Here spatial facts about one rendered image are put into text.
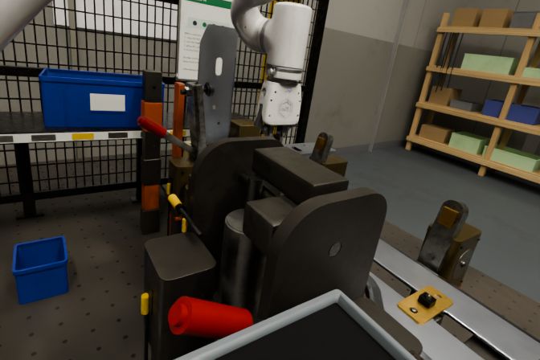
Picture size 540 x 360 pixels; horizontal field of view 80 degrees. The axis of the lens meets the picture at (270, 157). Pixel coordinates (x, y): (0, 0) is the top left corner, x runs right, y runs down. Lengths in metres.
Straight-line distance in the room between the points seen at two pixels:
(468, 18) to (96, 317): 5.55
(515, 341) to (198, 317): 0.43
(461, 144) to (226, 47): 4.87
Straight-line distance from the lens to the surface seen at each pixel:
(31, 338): 0.86
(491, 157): 5.41
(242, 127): 1.02
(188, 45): 1.24
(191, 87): 0.65
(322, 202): 0.26
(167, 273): 0.35
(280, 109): 0.75
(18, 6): 0.36
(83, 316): 0.88
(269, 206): 0.31
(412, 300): 0.52
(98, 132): 0.98
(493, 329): 0.55
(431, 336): 0.49
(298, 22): 0.73
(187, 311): 0.21
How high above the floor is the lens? 1.30
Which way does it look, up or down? 19 degrees down
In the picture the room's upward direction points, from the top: 8 degrees clockwise
